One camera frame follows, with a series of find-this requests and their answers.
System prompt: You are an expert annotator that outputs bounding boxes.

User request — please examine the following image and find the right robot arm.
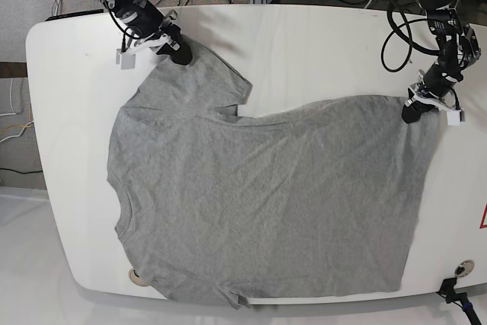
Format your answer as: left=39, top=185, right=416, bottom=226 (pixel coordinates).
left=98, top=0, right=193, bottom=69

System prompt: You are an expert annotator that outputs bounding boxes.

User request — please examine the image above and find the grey t-shirt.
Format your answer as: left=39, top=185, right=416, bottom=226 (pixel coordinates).
left=107, top=42, right=440, bottom=308

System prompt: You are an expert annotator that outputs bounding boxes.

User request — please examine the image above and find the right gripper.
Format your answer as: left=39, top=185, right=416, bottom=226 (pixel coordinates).
left=116, top=2, right=193, bottom=65

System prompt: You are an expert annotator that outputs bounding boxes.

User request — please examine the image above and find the silver table grommet right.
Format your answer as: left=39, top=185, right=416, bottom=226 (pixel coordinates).
left=454, top=260, right=475, bottom=278

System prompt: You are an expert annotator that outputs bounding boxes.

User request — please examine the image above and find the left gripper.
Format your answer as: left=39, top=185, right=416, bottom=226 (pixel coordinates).
left=401, top=64, right=461, bottom=124

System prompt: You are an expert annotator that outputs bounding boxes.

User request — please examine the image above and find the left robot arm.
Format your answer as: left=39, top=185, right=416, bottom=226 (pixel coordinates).
left=402, top=0, right=481, bottom=126

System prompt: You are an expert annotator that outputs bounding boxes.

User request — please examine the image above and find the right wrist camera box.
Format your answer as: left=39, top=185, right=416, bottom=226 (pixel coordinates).
left=119, top=53, right=136, bottom=70

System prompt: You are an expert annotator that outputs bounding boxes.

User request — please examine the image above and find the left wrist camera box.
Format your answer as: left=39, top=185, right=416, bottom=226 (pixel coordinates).
left=447, top=109, right=465, bottom=126

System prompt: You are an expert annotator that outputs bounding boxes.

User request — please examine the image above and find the red triangle warning sticker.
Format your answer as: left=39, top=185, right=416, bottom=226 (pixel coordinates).
left=479, top=205, right=487, bottom=229

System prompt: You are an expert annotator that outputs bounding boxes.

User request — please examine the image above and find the black clamp with cable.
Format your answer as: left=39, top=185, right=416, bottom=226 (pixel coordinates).
left=437, top=278, right=482, bottom=325

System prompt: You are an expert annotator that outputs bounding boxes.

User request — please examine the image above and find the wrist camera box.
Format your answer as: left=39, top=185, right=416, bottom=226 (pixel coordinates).
left=447, top=109, right=465, bottom=126
left=119, top=53, right=136, bottom=70

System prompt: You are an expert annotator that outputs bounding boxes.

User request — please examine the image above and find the beige table grommet left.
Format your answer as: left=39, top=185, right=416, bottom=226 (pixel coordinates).
left=129, top=269, right=149, bottom=288

